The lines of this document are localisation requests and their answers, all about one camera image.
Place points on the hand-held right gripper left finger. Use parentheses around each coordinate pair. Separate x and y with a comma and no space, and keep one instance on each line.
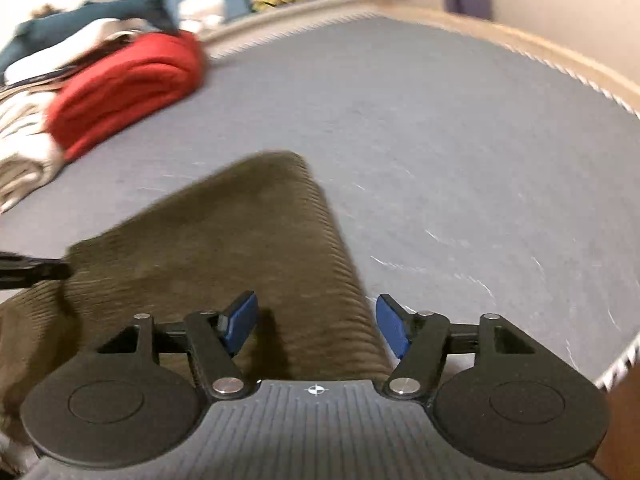
(240,322)

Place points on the red folded blanket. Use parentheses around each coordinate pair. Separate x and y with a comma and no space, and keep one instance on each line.
(125,90)

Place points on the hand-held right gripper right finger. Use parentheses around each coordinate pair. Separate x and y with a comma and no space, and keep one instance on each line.
(392,325)

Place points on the grey bed mattress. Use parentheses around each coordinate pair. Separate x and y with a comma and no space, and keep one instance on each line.
(425,160)

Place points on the white plush toy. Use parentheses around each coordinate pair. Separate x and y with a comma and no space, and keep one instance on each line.
(202,10)

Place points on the teal shark plush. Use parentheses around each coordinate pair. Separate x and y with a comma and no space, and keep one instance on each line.
(85,17)

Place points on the beige striped blanket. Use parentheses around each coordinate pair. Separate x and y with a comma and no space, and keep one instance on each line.
(25,150)

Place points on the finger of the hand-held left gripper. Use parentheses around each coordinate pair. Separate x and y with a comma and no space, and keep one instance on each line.
(35,270)

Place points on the white folded cloth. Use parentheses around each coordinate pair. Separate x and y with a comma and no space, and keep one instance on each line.
(85,40)

